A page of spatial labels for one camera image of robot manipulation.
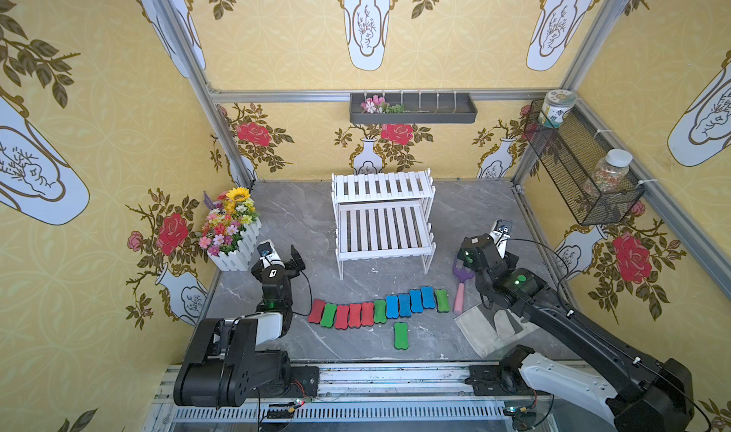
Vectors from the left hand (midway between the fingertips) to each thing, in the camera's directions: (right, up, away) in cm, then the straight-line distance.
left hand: (268, 253), depth 88 cm
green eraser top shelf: (+19, -17, -4) cm, 26 cm away
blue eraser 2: (+42, -17, -3) cm, 45 cm away
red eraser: (+23, -18, -4) cm, 30 cm away
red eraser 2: (+27, -17, -2) cm, 32 cm away
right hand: (+64, +4, -8) cm, 65 cm away
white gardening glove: (+64, -23, -6) cm, 68 cm away
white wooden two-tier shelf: (+36, +11, +7) cm, 38 cm away
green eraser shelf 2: (+40, -22, -8) cm, 47 cm away
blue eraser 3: (+45, -14, -2) cm, 47 cm away
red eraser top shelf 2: (+31, -18, -3) cm, 36 cm away
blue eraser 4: (+50, -14, 0) cm, 52 cm away
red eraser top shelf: (+15, -18, 0) cm, 23 cm away
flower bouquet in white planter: (-10, +8, -3) cm, 13 cm away
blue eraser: (+38, -17, -3) cm, 42 cm away
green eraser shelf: (+54, -14, -1) cm, 56 cm away
